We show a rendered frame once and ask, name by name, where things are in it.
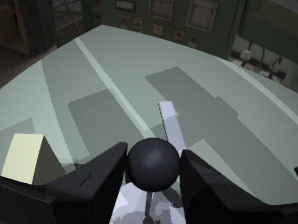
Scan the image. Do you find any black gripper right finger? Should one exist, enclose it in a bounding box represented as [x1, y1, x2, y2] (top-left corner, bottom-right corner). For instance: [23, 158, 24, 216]
[180, 149, 298, 224]

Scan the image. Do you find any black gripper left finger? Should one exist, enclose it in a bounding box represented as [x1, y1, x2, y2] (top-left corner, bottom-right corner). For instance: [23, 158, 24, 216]
[0, 141, 128, 224]

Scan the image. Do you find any grey flat bar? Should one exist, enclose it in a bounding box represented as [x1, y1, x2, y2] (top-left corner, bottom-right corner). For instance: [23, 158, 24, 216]
[158, 101, 186, 156]

